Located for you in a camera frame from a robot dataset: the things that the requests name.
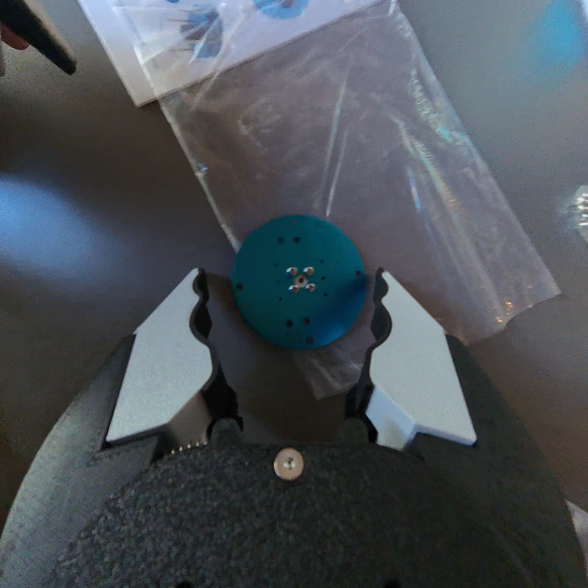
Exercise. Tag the clear plastic bag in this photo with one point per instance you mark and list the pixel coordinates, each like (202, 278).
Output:
(367, 160)

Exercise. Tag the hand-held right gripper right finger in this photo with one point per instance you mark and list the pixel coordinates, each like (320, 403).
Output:
(418, 376)

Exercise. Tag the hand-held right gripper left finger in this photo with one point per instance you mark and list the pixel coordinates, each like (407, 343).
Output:
(160, 367)

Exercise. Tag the white assembly instruction sheet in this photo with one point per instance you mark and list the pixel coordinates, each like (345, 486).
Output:
(115, 69)

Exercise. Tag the blue round metal disc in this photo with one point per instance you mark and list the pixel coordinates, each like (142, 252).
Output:
(321, 321)

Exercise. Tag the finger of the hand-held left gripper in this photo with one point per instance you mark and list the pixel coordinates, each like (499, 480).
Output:
(36, 32)

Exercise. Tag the pile of small screw bags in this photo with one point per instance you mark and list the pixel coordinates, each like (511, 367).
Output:
(579, 211)

